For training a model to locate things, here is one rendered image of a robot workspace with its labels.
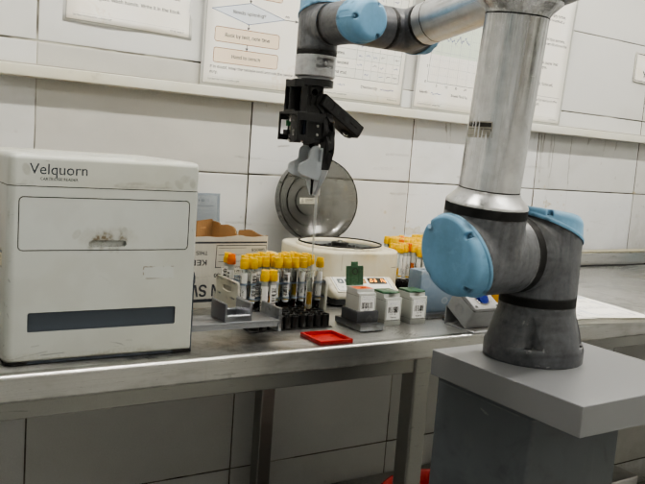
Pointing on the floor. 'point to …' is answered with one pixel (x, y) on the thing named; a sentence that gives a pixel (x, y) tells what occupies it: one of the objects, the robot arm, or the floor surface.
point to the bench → (302, 368)
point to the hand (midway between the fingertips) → (316, 187)
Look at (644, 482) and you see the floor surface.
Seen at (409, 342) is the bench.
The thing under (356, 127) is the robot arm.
